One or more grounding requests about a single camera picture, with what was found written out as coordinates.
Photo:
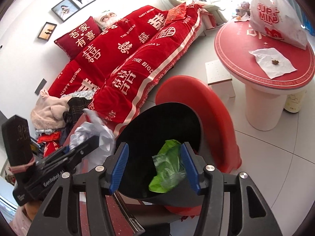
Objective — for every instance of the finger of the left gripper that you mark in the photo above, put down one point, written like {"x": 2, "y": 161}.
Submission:
{"x": 84, "y": 148}
{"x": 53, "y": 156}

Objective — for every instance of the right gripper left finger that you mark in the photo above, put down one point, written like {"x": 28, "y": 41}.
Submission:
{"x": 59, "y": 213}

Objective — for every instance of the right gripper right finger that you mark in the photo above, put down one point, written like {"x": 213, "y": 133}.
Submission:
{"x": 249, "y": 211}

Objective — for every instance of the green plastic bag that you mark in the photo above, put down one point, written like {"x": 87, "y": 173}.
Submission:
{"x": 169, "y": 168}

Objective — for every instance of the black trash bin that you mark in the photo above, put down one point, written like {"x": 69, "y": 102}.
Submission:
{"x": 145, "y": 136}

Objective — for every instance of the left hand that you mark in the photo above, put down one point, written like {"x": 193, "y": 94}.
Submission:
{"x": 31, "y": 208}

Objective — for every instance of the pink fluffy clothing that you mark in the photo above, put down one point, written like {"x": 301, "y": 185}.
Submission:
{"x": 48, "y": 111}

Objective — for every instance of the black clothing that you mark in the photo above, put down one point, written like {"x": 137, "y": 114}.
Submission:
{"x": 76, "y": 106}

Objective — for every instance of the red round stool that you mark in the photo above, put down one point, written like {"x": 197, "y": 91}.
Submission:
{"x": 218, "y": 145}

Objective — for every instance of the red covered sofa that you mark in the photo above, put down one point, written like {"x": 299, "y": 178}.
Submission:
{"x": 128, "y": 59}

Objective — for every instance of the red square pillow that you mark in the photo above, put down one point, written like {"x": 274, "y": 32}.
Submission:
{"x": 73, "y": 42}

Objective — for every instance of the round red coffee table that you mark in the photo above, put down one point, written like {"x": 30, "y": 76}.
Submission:
{"x": 265, "y": 97}

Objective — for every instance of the white doll pillow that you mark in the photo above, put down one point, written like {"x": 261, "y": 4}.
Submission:
{"x": 106, "y": 19}

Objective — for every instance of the white small stool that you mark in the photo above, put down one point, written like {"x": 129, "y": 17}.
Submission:
{"x": 219, "y": 79}

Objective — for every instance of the white paper napkin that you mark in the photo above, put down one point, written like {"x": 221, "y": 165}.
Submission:
{"x": 272, "y": 62}

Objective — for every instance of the small red embroidered cushion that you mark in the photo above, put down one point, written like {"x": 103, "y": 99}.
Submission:
{"x": 176, "y": 13}

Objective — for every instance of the beige armchair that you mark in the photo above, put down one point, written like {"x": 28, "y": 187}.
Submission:
{"x": 210, "y": 7}

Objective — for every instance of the white red plastic bag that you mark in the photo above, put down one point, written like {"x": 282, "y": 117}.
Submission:
{"x": 277, "y": 19}

